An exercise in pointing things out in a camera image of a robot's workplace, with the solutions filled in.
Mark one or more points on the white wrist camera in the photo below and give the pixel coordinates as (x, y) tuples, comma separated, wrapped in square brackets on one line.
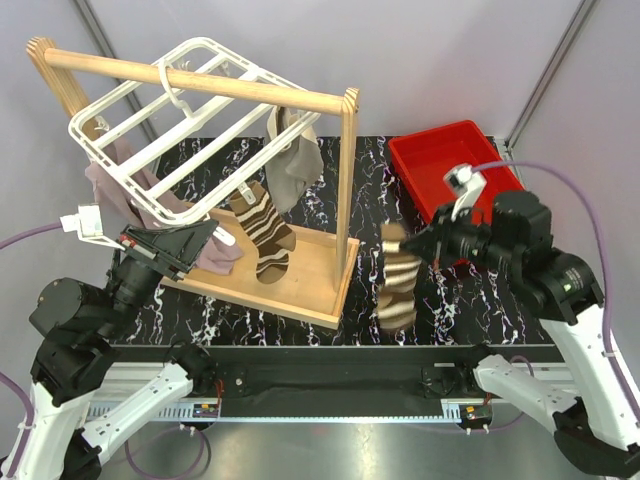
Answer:
[(87, 224), (467, 185)]

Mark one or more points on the brown striped sock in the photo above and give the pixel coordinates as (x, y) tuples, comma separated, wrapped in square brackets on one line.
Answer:
[(396, 309), (272, 237)]

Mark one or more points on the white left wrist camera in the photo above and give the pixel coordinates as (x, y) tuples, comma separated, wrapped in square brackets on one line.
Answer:
[(87, 224)]

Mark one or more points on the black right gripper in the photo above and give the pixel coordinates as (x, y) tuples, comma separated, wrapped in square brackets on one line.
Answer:
[(431, 244)]

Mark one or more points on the grey cream sock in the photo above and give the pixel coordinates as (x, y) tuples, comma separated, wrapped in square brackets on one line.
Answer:
[(292, 171)]

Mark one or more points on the white plastic clip hanger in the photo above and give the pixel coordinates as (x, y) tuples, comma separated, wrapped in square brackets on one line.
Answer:
[(199, 78)]

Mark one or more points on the white slotted cable duct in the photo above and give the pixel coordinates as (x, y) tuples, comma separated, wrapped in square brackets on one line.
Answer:
[(192, 412)]

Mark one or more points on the wooden clothes rack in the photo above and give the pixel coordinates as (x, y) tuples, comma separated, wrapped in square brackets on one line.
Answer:
[(320, 268)]

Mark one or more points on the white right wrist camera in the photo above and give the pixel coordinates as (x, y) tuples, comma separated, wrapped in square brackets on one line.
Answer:
[(467, 185)]

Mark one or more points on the red plastic bin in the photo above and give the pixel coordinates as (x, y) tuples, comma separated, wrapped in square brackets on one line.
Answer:
[(422, 159)]

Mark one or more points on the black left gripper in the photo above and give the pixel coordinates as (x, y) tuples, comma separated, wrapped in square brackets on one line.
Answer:
[(181, 244)]

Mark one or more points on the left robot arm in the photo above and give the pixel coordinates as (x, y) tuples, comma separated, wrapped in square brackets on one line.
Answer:
[(77, 322)]

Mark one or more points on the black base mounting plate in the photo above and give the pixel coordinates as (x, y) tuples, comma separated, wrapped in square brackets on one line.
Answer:
[(340, 380)]

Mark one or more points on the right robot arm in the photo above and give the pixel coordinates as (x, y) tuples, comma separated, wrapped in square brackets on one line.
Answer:
[(593, 428)]

